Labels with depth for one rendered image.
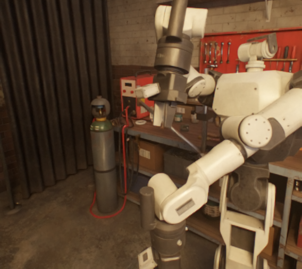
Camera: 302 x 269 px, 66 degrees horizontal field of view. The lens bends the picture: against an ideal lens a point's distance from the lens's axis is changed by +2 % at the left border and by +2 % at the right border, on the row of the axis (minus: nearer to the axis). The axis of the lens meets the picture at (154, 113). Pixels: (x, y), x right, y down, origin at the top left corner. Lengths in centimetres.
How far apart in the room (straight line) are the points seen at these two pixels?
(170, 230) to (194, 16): 49
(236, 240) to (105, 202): 153
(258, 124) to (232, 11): 186
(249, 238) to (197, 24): 80
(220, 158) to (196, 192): 10
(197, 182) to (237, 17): 195
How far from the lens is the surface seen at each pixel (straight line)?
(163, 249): 64
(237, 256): 109
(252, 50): 90
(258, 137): 59
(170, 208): 54
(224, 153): 59
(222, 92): 88
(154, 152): 202
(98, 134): 207
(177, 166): 196
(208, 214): 216
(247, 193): 90
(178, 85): 53
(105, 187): 229
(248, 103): 80
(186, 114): 240
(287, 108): 67
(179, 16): 54
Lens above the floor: 149
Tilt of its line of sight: 15 degrees down
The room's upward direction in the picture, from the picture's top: 1 degrees counter-clockwise
